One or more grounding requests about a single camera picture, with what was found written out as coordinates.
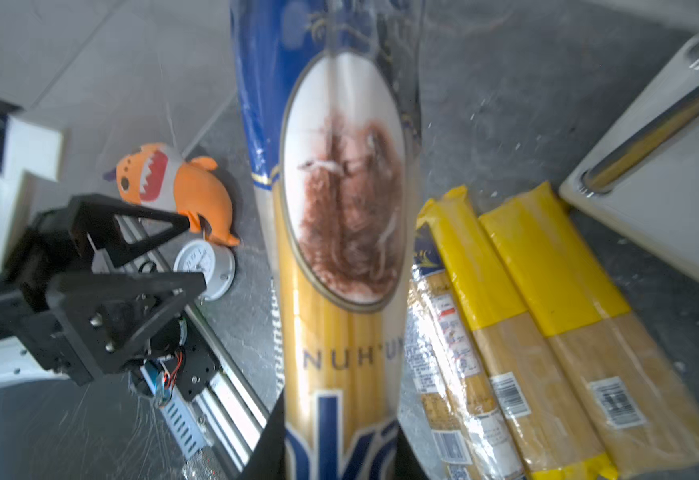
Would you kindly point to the white two-tier shelf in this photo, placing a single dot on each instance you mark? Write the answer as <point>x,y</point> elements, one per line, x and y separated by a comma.
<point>642,178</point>

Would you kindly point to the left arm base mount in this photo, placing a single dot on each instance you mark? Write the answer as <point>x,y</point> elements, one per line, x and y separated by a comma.
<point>178,362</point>

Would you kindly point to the blue yellow Ankara spaghetti bag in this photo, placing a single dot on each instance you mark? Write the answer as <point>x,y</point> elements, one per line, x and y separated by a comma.
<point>329,96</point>

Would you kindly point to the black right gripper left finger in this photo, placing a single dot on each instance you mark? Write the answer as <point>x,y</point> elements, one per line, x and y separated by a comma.
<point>267,461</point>

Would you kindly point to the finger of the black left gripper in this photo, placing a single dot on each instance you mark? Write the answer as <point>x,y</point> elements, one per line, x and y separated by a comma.
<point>105,324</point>
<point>123,232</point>

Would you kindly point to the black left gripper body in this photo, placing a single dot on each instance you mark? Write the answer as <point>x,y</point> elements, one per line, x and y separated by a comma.
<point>43,252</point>

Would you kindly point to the yellow end spaghetti bag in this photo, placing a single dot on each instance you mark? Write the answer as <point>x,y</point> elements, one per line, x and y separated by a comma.
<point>646,418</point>
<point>554,436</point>

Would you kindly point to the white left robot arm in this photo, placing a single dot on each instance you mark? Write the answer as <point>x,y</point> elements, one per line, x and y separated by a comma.
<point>69,309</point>

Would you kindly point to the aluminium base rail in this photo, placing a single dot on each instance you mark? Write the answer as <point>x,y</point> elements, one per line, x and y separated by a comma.
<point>235,403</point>

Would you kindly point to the dark blue clear pasta bag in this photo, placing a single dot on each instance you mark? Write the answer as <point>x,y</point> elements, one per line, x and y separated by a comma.
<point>470,432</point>

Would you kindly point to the orange plush toy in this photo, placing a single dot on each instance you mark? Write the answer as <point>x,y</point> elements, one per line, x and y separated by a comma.
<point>158,177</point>

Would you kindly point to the white alarm clock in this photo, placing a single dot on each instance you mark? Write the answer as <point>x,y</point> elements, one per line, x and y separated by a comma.
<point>215,262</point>

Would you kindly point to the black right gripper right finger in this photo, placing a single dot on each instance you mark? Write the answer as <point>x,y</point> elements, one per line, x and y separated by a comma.
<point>407,466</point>

